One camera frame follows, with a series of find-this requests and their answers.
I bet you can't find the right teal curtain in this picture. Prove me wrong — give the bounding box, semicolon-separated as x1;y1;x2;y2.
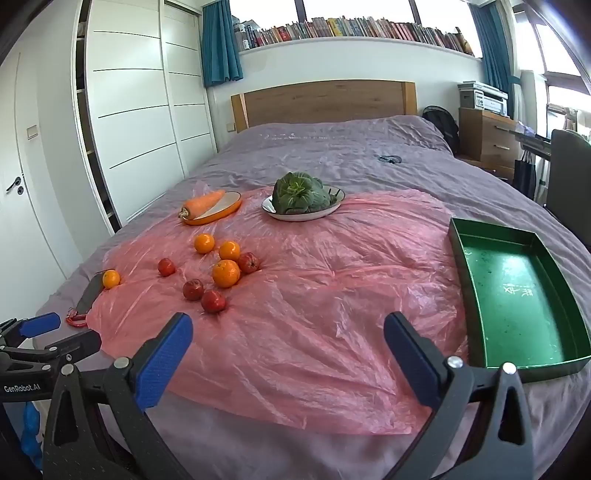
470;3;519;118

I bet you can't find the green leafy cabbage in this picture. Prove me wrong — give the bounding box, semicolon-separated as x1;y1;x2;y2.
271;172;342;215

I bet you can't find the orange oval dish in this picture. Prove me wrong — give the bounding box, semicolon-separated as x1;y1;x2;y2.
179;191;242;226

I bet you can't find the wooden headboard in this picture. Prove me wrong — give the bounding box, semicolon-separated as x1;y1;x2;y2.
230;79;418;133

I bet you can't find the grey office chair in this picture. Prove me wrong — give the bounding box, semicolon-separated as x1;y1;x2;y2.
546;129;591;247

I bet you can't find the white door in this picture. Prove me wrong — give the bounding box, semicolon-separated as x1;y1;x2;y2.
1;55;64;321

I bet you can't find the desk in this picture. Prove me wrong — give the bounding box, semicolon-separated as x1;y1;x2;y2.
511;122;551;161

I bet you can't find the carrot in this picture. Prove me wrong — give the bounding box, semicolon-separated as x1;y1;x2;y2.
178;190;225;220

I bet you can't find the dark blue tote bag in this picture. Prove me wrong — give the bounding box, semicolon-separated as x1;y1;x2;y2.
512;150;537;200

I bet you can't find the wooden drawer chest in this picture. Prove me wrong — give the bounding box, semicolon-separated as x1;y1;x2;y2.
459;107;521;183

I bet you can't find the row of books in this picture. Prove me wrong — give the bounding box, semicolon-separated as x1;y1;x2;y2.
232;17;475;57

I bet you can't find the pink plastic sheet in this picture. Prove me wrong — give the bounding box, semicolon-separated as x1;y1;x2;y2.
87;188;467;435

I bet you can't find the light switch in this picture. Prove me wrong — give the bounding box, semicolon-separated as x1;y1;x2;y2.
26;125;39;140

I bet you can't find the green rectangular tray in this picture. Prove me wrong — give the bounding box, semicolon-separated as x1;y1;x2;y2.
449;218;590;383

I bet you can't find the black backpack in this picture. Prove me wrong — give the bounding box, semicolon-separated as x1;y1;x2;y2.
422;105;460;155

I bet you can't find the black smartphone red case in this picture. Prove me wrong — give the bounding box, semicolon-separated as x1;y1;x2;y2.
75;271;104;315

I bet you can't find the teal curtain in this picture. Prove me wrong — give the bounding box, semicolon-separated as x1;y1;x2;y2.
470;3;519;118
201;0;243;88

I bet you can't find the white enamel plate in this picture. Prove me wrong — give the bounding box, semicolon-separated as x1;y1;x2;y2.
261;185;347;223

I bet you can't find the small dark object on bed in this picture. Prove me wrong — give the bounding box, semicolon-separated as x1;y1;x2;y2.
378;155;402;165

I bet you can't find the red apple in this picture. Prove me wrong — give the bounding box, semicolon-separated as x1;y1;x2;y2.
200;290;228;314
236;252;260;275
157;258;176;277
182;279;204;302

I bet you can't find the left teal curtain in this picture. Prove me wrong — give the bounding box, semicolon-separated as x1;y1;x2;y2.
201;0;243;88

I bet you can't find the large orange front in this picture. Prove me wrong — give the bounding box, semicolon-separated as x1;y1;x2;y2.
211;259;242;289

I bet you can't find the white printer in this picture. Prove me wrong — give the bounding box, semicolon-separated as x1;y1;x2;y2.
458;81;508;117

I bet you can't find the white sliding wardrobe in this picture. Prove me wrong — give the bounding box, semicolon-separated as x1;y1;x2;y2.
77;1;216;231

